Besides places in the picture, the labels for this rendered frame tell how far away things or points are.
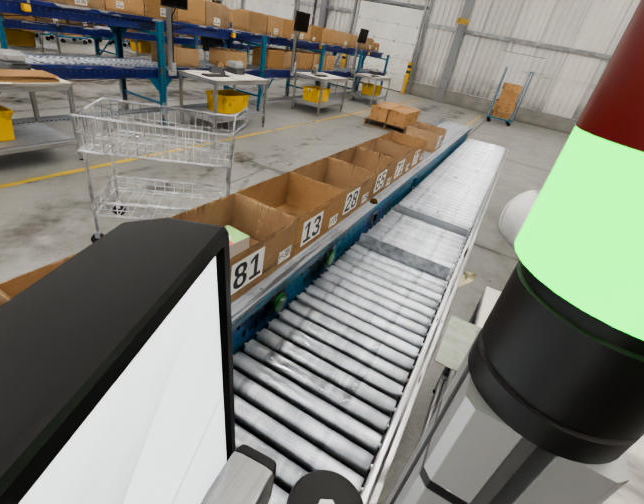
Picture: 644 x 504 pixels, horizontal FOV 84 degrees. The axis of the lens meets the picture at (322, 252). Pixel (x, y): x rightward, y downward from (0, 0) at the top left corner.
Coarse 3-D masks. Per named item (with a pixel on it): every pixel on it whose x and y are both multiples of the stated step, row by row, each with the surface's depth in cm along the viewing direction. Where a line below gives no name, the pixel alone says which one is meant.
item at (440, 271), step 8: (360, 240) 184; (368, 240) 182; (376, 240) 180; (368, 248) 184; (376, 248) 182; (384, 248) 179; (392, 248) 177; (400, 248) 175; (392, 256) 179; (400, 256) 177; (408, 256) 175; (416, 256) 173; (408, 264) 177; (416, 264) 175; (424, 264) 173; (432, 264) 171; (440, 264) 169; (432, 272) 172; (440, 272) 170; (448, 272) 168
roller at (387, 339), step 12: (300, 300) 141; (312, 300) 140; (324, 312) 137; (336, 312) 136; (348, 324) 134; (360, 324) 133; (372, 336) 131; (384, 336) 130; (396, 348) 128; (408, 348) 126
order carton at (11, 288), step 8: (72, 256) 90; (48, 264) 86; (56, 264) 87; (32, 272) 83; (40, 272) 85; (48, 272) 86; (8, 280) 79; (16, 280) 80; (24, 280) 82; (32, 280) 84; (0, 288) 78; (8, 288) 80; (16, 288) 81; (24, 288) 83; (8, 296) 75
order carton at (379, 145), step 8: (360, 144) 238; (368, 144) 252; (376, 144) 265; (384, 144) 263; (392, 144) 260; (400, 144) 257; (384, 152) 265; (392, 152) 262; (400, 152) 259; (408, 152) 241; (400, 160) 230; (408, 160) 250; (408, 168) 260; (400, 176) 248
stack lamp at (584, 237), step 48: (624, 48) 7; (624, 96) 6; (576, 144) 7; (624, 144) 6; (576, 192) 7; (624, 192) 6; (528, 240) 8; (576, 240) 7; (624, 240) 6; (576, 288) 7; (624, 288) 7
